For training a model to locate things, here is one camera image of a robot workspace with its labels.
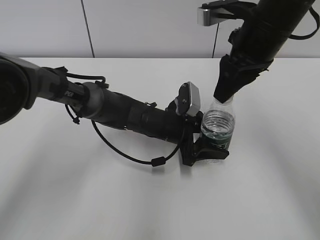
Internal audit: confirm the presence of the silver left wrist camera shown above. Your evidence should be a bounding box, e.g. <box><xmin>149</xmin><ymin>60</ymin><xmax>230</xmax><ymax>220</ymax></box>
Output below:
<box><xmin>174</xmin><ymin>81</ymin><xmax>201</xmax><ymax>117</ymax></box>

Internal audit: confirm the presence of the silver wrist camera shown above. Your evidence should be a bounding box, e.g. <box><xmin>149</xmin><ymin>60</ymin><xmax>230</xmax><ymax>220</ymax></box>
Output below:
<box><xmin>174</xmin><ymin>81</ymin><xmax>201</xmax><ymax>117</ymax></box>
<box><xmin>197</xmin><ymin>0</ymin><xmax>239</xmax><ymax>27</ymax></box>

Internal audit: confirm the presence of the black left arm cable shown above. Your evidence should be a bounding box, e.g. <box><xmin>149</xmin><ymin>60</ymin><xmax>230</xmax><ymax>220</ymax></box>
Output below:
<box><xmin>64</xmin><ymin>72</ymin><xmax>186</xmax><ymax>168</ymax></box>

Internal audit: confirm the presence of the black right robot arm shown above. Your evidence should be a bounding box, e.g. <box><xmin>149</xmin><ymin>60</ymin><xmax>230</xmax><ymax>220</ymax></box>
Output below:
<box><xmin>213</xmin><ymin>0</ymin><xmax>320</xmax><ymax>103</ymax></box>

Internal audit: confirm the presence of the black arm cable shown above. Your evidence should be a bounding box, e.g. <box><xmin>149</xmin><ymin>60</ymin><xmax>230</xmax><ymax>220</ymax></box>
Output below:
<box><xmin>64</xmin><ymin>72</ymin><xmax>186</xmax><ymax>168</ymax></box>
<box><xmin>287</xmin><ymin>6</ymin><xmax>320</xmax><ymax>40</ymax></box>

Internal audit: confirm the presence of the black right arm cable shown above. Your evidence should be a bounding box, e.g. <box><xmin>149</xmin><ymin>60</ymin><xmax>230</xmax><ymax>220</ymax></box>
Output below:
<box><xmin>287</xmin><ymin>6</ymin><xmax>320</xmax><ymax>40</ymax></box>

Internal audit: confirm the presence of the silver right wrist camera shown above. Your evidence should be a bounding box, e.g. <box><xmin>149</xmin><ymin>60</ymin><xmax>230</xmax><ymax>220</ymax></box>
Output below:
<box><xmin>197</xmin><ymin>0</ymin><xmax>239</xmax><ymax>27</ymax></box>

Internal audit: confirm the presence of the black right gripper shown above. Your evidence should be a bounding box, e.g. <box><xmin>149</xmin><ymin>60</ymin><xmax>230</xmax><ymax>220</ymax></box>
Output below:
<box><xmin>213</xmin><ymin>27</ymin><xmax>270</xmax><ymax>103</ymax></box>

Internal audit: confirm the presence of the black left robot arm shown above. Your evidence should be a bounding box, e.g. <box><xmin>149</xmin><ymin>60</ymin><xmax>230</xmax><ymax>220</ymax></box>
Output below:
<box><xmin>0</xmin><ymin>53</ymin><xmax>229</xmax><ymax>166</ymax></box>

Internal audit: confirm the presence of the clear water bottle green label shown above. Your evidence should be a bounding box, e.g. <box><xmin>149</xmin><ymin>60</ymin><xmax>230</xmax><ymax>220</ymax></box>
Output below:
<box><xmin>201</xmin><ymin>97</ymin><xmax>236</xmax><ymax>151</ymax></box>

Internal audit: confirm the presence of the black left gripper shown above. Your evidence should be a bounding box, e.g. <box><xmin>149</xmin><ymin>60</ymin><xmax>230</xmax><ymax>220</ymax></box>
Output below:
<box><xmin>164</xmin><ymin>100</ymin><xmax>230</xmax><ymax>166</ymax></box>

